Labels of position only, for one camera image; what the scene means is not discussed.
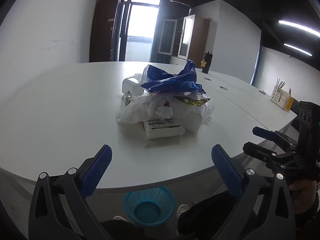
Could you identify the blue plastic trash basket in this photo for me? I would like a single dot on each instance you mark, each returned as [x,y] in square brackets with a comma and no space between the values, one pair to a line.
[150,207]

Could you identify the black tumbler with star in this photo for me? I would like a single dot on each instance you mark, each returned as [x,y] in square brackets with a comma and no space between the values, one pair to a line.
[206,62]

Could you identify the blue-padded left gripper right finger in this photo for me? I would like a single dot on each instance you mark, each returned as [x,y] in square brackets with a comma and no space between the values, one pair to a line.
[264,208]

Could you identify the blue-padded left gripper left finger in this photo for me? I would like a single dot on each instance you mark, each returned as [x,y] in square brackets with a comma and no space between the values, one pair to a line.
[58,207]

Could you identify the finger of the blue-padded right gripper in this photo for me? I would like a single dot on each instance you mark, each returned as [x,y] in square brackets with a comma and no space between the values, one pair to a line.
[260,152]
[265,132]

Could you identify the ceiling light strip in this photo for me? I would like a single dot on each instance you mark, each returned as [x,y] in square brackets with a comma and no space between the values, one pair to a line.
[301,27]
[298,49]

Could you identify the dark brown wardrobe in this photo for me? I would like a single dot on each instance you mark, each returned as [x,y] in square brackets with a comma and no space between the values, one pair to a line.
[101,48]

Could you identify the person's right hand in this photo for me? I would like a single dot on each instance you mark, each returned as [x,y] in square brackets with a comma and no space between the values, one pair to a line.
[305,195]

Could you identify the white cardboard box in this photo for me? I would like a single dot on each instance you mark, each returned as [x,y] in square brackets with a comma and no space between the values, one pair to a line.
[157,128]

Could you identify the white desk organizer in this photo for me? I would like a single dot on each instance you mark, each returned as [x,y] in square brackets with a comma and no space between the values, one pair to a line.
[280,97]

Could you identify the brown cabinet with glass door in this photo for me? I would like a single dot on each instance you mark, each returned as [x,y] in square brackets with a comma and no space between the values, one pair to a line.
[193,38]

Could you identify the white shoe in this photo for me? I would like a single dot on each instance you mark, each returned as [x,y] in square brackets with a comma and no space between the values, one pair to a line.
[119,218]
[181,209]

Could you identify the white plastic bag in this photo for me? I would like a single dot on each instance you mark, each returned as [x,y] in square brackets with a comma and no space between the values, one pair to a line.
[150,106]

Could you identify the blue plastic bag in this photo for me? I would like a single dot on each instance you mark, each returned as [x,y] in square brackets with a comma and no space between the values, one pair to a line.
[156,80]

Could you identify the dark blue curtain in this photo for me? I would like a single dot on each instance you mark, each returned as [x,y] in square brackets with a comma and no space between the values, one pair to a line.
[169,14]

